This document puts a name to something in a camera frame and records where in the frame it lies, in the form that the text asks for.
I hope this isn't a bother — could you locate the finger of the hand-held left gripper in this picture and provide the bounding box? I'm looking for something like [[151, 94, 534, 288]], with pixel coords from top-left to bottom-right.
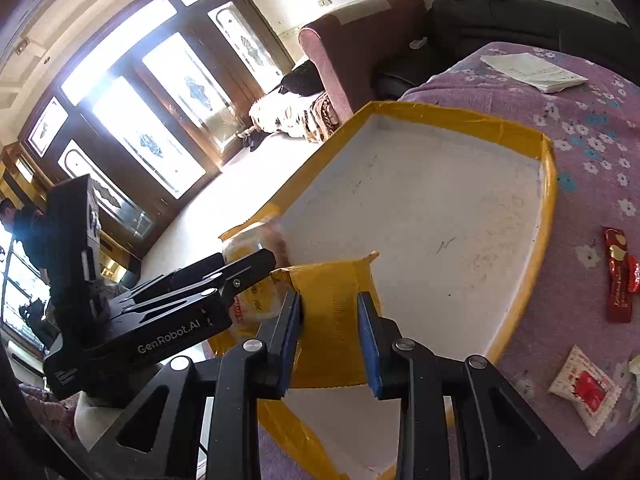
[[107, 249, 278, 323], [135, 252, 226, 301]]

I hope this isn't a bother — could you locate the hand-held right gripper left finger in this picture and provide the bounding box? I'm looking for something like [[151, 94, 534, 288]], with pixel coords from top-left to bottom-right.
[[50, 290, 303, 480]]

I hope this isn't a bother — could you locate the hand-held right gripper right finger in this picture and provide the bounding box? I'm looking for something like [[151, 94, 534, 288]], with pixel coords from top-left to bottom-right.
[[356, 292, 583, 480]]

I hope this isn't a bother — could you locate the round biscuit packet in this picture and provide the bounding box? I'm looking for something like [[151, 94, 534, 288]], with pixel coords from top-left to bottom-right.
[[222, 222, 301, 341]]

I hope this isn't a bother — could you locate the plain yellow snack packet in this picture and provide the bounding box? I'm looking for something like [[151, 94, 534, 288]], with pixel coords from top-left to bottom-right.
[[270, 252, 386, 388]]

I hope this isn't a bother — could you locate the yellow-edged cardboard tray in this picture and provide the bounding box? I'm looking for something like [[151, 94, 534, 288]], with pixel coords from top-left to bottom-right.
[[207, 101, 558, 480]]

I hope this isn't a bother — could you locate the long red snack packet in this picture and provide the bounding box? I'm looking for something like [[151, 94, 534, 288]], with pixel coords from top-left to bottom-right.
[[602, 226, 633, 323]]

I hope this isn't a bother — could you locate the person's left hand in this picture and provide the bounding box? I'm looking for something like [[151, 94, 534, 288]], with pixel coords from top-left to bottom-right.
[[74, 392, 132, 453]]

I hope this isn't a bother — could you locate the patterned brown blanket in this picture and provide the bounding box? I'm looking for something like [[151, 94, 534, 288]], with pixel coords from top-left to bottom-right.
[[248, 91, 343, 143]]

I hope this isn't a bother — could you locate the wooden glass door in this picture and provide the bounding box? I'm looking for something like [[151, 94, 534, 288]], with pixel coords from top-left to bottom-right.
[[20, 0, 296, 231]]

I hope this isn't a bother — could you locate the black cushion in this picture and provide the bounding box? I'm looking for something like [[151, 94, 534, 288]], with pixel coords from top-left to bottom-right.
[[277, 60, 323, 96]]

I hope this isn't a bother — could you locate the white and red sachet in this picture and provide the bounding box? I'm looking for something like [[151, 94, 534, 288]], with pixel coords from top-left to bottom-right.
[[547, 345, 623, 436]]

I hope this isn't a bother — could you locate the pink armchair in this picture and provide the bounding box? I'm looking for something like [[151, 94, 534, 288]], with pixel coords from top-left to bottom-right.
[[298, 0, 431, 126]]

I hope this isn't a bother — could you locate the purple floral tablecloth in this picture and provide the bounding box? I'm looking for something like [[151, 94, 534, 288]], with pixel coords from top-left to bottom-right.
[[257, 40, 640, 480]]

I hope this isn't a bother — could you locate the white paper booklet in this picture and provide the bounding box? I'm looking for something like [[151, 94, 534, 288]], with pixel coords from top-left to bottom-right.
[[480, 52, 590, 93]]

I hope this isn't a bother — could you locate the black leather sofa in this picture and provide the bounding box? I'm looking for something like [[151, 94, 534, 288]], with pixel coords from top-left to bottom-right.
[[375, 0, 640, 101]]

